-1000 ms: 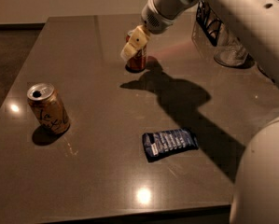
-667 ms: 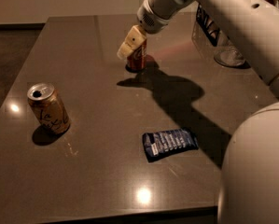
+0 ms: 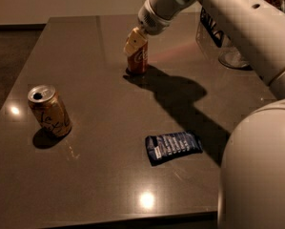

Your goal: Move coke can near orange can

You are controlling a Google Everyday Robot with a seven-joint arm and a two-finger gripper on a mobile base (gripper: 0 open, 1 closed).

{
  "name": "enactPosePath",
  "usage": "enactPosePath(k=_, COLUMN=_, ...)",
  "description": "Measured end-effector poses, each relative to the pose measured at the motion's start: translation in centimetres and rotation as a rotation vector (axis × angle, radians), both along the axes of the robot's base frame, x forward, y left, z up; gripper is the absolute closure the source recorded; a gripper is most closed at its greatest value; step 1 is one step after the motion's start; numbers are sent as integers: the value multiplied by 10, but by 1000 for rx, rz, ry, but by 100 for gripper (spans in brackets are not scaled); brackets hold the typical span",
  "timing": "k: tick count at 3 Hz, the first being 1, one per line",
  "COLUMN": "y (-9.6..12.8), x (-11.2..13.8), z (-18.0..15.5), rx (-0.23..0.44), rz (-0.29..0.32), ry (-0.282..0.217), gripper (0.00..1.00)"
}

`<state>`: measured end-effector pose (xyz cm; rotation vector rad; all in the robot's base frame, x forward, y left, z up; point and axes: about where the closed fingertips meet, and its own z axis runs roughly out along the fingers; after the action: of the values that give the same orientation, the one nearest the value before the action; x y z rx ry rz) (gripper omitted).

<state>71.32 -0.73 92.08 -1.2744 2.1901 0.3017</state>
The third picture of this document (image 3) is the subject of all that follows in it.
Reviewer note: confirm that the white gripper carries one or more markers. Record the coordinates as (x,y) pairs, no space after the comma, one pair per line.
(151,23)

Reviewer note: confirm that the red coke can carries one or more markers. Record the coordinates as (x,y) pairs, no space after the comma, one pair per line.
(138,62)

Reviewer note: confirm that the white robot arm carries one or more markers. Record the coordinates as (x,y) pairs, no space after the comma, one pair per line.
(252,174)

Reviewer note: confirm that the orange La Croix can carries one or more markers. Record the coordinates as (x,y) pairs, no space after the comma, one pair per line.
(49,110)

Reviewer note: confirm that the clear glass jar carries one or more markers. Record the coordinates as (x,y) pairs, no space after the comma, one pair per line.
(231,58)

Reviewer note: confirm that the blue snack bar wrapper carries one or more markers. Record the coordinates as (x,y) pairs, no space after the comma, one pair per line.
(163,148)

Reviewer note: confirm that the black wire basket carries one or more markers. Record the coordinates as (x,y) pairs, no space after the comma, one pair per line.
(216,34)

